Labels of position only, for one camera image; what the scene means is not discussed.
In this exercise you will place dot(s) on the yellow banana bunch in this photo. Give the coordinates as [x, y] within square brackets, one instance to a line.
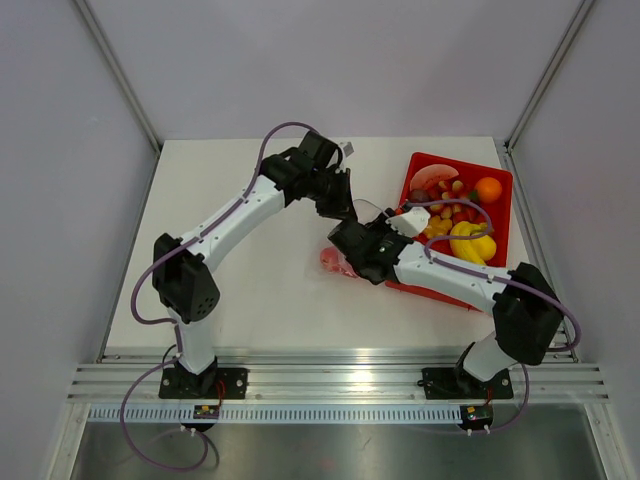
[460, 244]

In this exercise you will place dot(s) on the wrinkled red apple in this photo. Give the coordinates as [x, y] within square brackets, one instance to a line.
[331, 260]

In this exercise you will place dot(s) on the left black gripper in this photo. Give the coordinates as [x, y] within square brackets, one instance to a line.
[342, 205]

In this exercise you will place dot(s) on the right aluminium frame post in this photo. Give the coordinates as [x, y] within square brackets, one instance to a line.
[552, 67]

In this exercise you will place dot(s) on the orange fruit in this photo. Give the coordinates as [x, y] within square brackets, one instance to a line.
[488, 190]

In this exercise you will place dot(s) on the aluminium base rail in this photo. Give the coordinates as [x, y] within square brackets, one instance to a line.
[338, 376]

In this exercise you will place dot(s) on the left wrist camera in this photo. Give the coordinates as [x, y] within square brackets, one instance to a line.
[347, 148]

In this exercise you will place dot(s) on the black mount plate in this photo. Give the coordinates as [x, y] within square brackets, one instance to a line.
[446, 383]
[222, 383]

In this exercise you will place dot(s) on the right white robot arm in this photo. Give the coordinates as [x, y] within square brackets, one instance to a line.
[524, 308]

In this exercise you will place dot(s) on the dark purple plum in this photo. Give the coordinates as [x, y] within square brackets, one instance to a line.
[418, 196]

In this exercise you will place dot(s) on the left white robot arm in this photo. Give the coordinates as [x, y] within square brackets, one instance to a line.
[183, 277]

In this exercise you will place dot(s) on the white slotted cable duct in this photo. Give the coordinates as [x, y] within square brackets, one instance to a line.
[278, 414]

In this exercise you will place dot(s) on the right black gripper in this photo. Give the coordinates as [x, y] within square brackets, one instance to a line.
[383, 222]

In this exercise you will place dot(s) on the right black mount plate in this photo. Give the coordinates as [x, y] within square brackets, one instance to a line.
[446, 383]

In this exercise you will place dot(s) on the watermelon slice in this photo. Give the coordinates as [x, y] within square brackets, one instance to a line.
[429, 176]

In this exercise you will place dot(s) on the red plastic bin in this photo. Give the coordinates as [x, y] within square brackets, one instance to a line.
[498, 211]

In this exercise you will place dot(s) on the clear zip top bag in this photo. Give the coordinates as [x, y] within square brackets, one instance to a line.
[366, 211]

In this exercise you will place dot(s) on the left black mount plate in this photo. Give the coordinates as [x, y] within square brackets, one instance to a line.
[222, 383]

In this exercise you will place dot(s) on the yellow grape cluster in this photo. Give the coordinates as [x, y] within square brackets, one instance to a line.
[437, 227]

